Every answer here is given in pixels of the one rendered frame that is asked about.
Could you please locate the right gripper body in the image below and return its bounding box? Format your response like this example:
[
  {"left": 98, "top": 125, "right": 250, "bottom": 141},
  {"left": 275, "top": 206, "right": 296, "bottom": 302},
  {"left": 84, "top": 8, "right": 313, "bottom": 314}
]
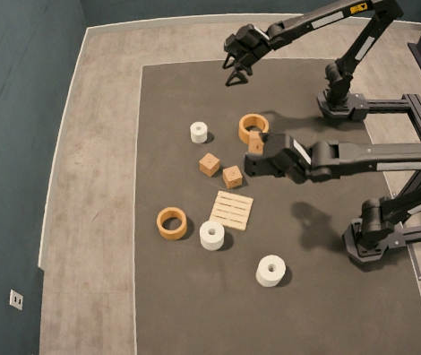
[{"left": 233, "top": 53, "right": 260, "bottom": 80}]

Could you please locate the small square wooden pallet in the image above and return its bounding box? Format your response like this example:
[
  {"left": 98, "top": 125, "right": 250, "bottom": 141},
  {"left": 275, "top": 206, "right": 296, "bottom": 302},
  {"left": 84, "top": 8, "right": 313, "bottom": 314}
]
[{"left": 209, "top": 191, "right": 253, "bottom": 231}]

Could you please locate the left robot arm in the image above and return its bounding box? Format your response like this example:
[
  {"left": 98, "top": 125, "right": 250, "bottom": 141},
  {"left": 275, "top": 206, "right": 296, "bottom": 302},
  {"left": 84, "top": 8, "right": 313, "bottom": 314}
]
[{"left": 243, "top": 136, "right": 421, "bottom": 257}]

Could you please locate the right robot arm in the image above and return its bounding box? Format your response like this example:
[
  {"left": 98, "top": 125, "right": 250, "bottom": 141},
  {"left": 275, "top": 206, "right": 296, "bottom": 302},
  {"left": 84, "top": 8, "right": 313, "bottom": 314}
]
[{"left": 223, "top": 0, "right": 404, "bottom": 112}]

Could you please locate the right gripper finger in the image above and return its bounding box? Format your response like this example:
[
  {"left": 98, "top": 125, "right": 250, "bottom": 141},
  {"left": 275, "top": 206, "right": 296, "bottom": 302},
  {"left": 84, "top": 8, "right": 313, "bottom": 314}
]
[
  {"left": 222, "top": 53, "right": 236, "bottom": 70},
  {"left": 225, "top": 70, "right": 248, "bottom": 87}
]

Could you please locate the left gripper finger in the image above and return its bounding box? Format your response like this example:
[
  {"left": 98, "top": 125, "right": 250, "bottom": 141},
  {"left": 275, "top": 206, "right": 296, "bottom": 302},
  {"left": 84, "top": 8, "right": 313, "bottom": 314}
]
[{"left": 258, "top": 132, "right": 273, "bottom": 143}]

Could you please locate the orange-brown open cup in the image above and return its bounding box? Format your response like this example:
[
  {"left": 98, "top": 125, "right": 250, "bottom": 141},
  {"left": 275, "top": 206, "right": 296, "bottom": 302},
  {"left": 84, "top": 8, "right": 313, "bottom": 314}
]
[{"left": 157, "top": 208, "right": 187, "bottom": 239}]

